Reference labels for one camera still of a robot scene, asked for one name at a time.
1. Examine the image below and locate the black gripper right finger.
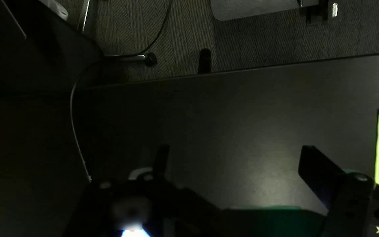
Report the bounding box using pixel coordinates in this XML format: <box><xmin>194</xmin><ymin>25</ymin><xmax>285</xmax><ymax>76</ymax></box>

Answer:
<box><xmin>298</xmin><ymin>146</ymin><xmax>373</xmax><ymax>237</ymax></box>

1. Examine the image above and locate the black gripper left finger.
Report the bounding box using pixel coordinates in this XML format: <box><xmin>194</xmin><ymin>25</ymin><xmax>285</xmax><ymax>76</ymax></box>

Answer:
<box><xmin>132</xmin><ymin>143</ymin><xmax>220</xmax><ymax>237</ymax></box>

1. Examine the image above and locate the black cable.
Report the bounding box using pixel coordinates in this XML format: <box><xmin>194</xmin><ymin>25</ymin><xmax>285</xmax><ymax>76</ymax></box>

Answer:
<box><xmin>94</xmin><ymin>0</ymin><xmax>174</xmax><ymax>58</ymax></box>

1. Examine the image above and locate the white cable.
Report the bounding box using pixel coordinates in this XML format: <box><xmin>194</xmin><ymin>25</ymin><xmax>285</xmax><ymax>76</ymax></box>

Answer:
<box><xmin>69</xmin><ymin>53</ymin><xmax>148</xmax><ymax>183</ymax></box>

